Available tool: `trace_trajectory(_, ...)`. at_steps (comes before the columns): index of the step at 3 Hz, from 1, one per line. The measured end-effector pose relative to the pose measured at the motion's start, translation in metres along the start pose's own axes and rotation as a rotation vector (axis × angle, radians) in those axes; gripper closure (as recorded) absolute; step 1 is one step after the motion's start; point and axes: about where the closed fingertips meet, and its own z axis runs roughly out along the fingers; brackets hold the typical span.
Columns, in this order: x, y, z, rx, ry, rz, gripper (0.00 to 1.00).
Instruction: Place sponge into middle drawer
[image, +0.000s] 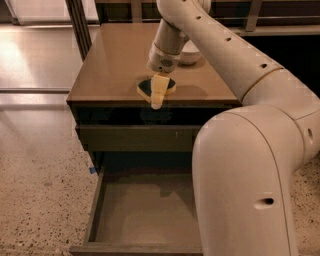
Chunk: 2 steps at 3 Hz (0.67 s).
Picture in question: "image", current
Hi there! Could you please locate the green yellow sponge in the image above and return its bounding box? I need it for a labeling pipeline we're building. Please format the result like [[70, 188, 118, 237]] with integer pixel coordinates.
[[137, 78, 176, 104]]

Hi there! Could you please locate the metal railing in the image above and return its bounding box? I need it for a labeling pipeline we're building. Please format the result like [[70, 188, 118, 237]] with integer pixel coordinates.
[[65, 0, 320, 61]]

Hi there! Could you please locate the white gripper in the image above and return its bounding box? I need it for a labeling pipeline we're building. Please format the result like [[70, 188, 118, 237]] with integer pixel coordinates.
[[147, 43, 182, 110]]

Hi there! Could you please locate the white ceramic bowl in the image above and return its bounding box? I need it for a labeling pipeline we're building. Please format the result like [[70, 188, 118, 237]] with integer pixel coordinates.
[[179, 40, 201, 65]]

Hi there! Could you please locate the blue tape piece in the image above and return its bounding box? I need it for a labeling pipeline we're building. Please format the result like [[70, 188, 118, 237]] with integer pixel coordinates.
[[89, 166, 96, 174]]

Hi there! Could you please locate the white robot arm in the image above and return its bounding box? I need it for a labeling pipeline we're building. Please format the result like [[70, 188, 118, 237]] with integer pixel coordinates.
[[149, 0, 320, 256]]

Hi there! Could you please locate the brown drawer cabinet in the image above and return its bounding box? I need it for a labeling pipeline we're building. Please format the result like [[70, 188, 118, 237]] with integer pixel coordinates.
[[67, 23, 239, 172]]

